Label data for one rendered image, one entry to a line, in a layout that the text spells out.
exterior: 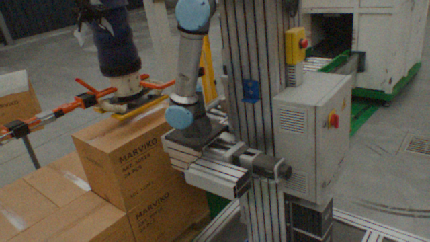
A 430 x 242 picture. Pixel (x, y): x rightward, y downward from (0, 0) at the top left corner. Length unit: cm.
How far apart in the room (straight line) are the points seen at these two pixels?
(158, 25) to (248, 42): 205
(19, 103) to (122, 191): 153
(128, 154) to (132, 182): 17
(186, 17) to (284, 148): 67
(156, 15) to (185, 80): 208
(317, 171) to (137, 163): 100
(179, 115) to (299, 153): 52
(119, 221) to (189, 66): 106
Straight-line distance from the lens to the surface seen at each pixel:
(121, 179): 193
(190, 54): 128
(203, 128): 155
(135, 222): 211
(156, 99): 199
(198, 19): 121
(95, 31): 190
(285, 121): 139
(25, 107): 323
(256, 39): 140
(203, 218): 254
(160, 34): 339
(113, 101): 197
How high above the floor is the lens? 177
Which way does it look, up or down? 26 degrees down
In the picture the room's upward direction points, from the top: 8 degrees counter-clockwise
